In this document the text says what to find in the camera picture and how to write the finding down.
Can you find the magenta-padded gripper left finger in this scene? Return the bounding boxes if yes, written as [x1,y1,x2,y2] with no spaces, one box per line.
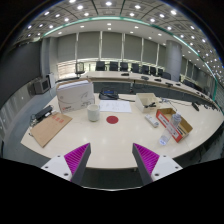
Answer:
[40,142,92,186]

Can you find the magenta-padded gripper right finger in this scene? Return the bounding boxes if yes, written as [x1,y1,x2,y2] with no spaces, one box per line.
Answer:
[132,142,183,186]

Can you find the white power strip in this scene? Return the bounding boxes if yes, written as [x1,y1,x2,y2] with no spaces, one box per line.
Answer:
[144,114,160,129]

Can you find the brown paper envelope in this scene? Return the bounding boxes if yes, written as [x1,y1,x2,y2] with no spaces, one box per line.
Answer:
[29,112,73,149]

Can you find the white ceramic mug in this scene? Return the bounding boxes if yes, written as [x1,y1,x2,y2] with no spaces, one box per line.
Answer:
[86,103,101,123]

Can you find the red-edged brown cardboard box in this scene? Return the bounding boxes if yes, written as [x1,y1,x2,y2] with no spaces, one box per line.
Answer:
[155,107,194,144]

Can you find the flat round red coaster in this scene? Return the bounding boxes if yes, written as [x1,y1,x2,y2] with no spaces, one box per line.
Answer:
[106,115,120,125]

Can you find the black flat device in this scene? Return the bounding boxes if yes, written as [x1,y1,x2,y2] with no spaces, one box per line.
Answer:
[30,104,54,126]

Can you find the white open cardboard box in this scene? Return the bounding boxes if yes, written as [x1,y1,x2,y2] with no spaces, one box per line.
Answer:
[134,92,162,113]

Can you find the white printed paper sheet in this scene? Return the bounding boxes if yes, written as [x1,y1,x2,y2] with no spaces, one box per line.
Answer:
[99,99,132,114]

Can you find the white copy paper box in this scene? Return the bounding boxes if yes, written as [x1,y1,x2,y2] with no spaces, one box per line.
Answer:
[55,78,96,113]

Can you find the black desk console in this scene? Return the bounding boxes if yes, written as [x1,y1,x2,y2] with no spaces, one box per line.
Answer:
[98,87,120,101]

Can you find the grey box monitor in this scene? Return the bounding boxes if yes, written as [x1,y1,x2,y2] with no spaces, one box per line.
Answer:
[31,77,52,96]

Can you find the long curved conference desk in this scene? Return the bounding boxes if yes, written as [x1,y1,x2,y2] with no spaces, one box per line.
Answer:
[79,70,224,111]

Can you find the black office chairs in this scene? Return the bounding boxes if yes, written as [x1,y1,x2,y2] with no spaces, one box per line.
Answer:
[94,60,173,81]

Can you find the round ceiling lights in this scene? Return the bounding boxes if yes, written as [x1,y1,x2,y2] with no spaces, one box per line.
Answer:
[24,0,224,78]

